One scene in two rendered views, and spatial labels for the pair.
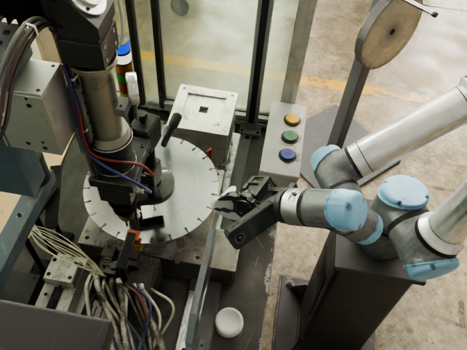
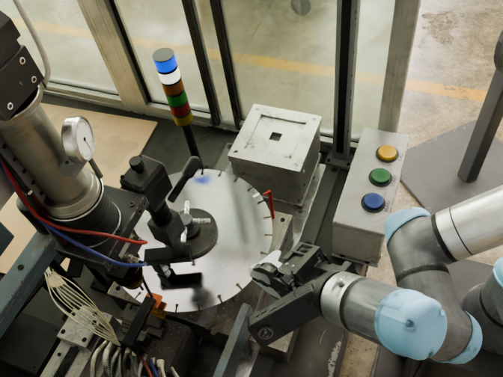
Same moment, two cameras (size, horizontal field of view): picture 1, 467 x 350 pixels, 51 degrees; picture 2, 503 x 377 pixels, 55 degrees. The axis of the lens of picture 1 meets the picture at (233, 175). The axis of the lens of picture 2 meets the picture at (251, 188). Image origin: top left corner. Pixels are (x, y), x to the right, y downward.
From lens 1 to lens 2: 34 cm
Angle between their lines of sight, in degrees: 15
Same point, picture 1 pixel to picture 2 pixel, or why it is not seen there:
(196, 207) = (237, 269)
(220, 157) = (294, 195)
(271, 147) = (353, 190)
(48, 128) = not seen: outside the picture
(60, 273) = (75, 333)
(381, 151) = (487, 229)
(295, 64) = (394, 81)
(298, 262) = not seen: hidden behind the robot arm
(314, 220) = (362, 331)
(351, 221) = (415, 348)
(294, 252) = not seen: hidden behind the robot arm
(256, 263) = (322, 339)
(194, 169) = (245, 217)
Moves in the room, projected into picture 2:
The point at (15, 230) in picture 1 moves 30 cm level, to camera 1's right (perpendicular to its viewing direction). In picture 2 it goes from (12, 286) to (171, 324)
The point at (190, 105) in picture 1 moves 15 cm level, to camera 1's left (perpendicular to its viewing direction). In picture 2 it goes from (260, 130) to (203, 123)
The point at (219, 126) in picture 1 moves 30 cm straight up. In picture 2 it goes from (291, 159) to (283, 54)
